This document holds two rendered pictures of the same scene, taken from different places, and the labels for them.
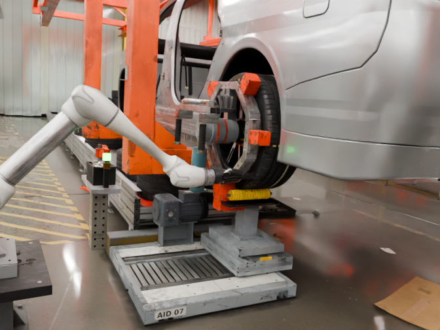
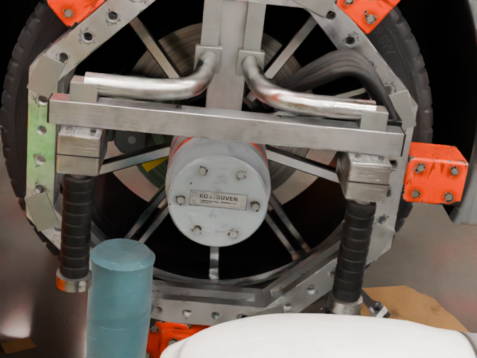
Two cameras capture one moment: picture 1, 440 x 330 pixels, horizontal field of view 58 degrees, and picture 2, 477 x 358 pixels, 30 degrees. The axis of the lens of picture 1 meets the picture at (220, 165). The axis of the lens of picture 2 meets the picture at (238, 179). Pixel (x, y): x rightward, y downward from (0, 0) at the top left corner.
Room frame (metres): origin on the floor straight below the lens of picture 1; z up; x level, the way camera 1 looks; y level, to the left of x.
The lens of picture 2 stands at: (1.70, 1.07, 1.30)
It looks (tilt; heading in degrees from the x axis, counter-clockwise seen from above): 22 degrees down; 293
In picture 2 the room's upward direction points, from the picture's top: 7 degrees clockwise
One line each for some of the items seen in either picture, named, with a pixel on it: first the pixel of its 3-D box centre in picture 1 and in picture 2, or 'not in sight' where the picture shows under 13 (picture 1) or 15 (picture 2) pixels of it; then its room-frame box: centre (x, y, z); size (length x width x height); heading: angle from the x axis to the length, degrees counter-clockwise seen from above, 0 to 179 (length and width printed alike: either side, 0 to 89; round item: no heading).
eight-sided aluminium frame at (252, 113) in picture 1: (228, 131); (218, 154); (2.21, -0.03, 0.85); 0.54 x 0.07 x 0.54; 27
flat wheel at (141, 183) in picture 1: (180, 179); not in sight; (3.01, 0.30, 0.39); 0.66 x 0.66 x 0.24
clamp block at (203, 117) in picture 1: (209, 118); (362, 167); (1.97, 0.07, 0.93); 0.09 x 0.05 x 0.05; 117
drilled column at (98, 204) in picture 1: (98, 216); not in sight; (2.48, 0.77, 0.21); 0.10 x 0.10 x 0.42; 27
